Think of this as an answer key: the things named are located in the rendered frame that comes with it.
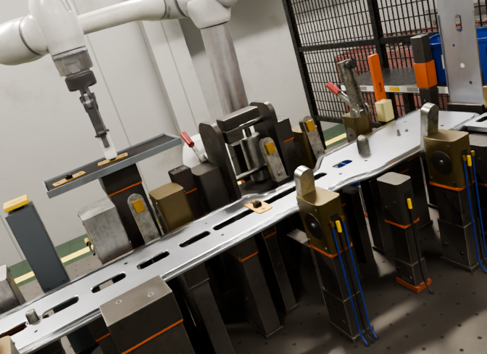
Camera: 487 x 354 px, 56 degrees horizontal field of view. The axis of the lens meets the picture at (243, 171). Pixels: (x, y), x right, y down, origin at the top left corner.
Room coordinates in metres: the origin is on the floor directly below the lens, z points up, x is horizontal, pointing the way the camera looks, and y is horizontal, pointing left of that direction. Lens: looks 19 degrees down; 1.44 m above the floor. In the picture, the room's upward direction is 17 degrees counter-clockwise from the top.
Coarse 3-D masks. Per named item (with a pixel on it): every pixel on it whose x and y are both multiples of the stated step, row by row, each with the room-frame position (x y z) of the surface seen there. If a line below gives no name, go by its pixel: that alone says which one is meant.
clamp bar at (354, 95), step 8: (344, 64) 1.34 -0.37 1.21; (352, 64) 1.30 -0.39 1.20; (344, 72) 1.32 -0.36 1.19; (352, 72) 1.33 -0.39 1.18; (344, 80) 1.33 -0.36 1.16; (352, 80) 1.33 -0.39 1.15; (352, 88) 1.33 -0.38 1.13; (352, 96) 1.31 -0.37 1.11; (360, 96) 1.32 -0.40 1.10; (352, 104) 1.31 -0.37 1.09; (360, 104) 1.33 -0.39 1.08
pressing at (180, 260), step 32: (384, 128) 1.27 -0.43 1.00; (416, 128) 1.19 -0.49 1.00; (448, 128) 1.12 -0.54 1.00; (320, 160) 1.17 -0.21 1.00; (352, 160) 1.11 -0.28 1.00; (384, 160) 1.05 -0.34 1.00; (192, 224) 1.02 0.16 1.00; (256, 224) 0.92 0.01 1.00; (128, 256) 0.96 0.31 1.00; (192, 256) 0.86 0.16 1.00; (64, 288) 0.90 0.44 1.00; (128, 288) 0.82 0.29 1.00; (0, 320) 0.85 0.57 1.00; (64, 320) 0.77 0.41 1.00; (32, 352) 0.72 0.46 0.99
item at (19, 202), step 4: (24, 196) 1.15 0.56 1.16; (12, 200) 1.15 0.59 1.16; (16, 200) 1.14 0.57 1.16; (20, 200) 1.12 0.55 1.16; (24, 200) 1.11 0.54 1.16; (28, 200) 1.12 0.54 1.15; (4, 204) 1.14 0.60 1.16; (8, 204) 1.12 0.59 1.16; (12, 204) 1.11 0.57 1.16; (16, 204) 1.11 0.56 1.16; (20, 204) 1.11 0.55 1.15; (24, 204) 1.11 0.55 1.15; (4, 208) 1.10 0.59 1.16; (8, 208) 1.10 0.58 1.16; (12, 208) 1.10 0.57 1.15; (16, 208) 1.10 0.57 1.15; (20, 208) 1.12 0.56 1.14; (4, 212) 1.09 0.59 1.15
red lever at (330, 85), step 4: (328, 84) 1.42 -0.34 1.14; (332, 84) 1.41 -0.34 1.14; (328, 88) 1.42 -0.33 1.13; (332, 88) 1.40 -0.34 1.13; (336, 88) 1.39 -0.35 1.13; (336, 92) 1.39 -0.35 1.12; (340, 92) 1.38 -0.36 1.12; (340, 96) 1.38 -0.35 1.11; (344, 96) 1.37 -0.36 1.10; (344, 100) 1.36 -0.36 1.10; (348, 100) 1.35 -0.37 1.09; (348, 104) 1.35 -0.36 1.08; (360, 108) 1.31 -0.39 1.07; (360, 112) 1.31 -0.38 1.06
